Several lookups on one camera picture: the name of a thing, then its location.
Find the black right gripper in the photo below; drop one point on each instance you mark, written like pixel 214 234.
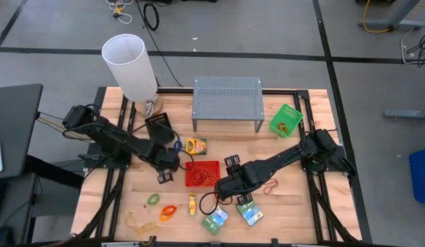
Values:
pixel 232 183

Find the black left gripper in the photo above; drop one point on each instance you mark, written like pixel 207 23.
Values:
pixel 165 158

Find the red thin rubber band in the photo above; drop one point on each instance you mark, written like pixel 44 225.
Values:
pixel 264 191
pixel 197 178

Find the red plastic basket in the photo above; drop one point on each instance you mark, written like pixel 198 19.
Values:
pixel 191 164

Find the green thick rubber band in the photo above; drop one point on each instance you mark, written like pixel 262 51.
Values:
pixel 148 199

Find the yellow thin rubber band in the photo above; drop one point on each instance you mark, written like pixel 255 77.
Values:
pixel 147 228
pixel 209 179

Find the blue thick rubber band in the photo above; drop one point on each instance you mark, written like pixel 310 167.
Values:
pixel 175 147

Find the green blue crayon box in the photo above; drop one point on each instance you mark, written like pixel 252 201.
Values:
pixel 214 220
pixel 250 213

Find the snack bag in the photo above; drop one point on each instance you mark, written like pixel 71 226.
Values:
pixel 192 204

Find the orange thick rubber band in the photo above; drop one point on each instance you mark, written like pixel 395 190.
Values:
pixel 281 125
pixel 160 217

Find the yellow-fronted crayon box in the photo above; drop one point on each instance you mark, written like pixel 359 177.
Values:
pixel 196 146

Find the black plastic basket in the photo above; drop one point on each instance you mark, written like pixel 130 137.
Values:
pixel 160 128

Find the green plastic basket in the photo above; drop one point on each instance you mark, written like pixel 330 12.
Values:
pixel 291 115

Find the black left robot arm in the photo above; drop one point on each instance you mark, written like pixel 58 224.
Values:
pixel 112 137

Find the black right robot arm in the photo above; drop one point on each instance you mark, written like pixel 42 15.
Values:
pixel 287 156

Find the black side desk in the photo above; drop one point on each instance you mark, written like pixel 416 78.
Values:
pixel 13 130

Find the grey perforated metal shelf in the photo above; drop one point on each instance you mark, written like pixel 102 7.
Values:
pixel 227 97

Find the white cylindrical table lamp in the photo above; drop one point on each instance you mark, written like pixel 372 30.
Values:
pixel 129 68

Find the grey floor foot bar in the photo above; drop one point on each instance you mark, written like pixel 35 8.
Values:
pixel 404 114

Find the blue storage bin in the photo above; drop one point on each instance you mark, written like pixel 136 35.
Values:
pixel 421 175

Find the grey table stand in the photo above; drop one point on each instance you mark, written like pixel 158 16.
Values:
pixel 404 23

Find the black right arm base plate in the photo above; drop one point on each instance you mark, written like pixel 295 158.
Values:
pixel 306 166

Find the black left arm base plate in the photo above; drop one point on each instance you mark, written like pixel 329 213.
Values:
pixel 92 149

